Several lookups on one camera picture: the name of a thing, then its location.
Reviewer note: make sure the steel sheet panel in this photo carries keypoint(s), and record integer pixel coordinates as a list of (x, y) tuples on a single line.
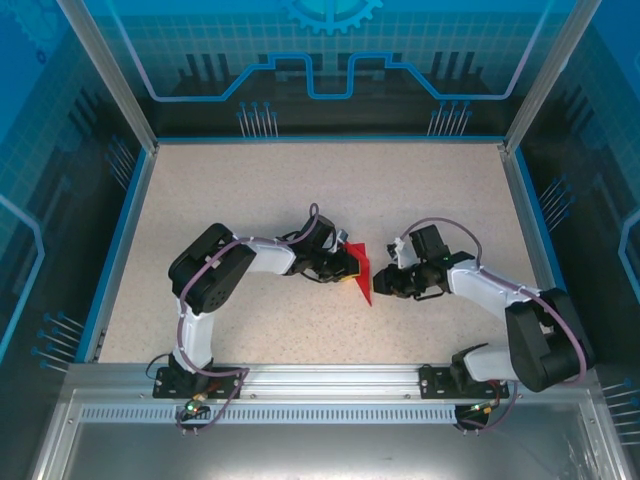
[(325, 455)]

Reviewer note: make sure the aluminium mounting rail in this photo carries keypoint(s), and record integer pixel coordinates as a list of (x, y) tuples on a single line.
[(330, 380)]

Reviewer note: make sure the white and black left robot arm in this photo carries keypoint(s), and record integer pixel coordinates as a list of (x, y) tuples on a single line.
[(270, 260)]

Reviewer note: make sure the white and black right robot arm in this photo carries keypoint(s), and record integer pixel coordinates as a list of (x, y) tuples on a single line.
[(480, 290)]

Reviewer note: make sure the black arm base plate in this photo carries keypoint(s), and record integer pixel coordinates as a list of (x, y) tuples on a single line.
[(432, 382), (167, 387)]

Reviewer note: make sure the aluminium frame post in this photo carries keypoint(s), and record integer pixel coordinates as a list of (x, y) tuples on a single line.
[(550, 75), (110, 75)]

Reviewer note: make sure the blue and silver side rail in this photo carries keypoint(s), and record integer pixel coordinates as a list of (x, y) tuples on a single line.
[(118, 250), (542, 250)]

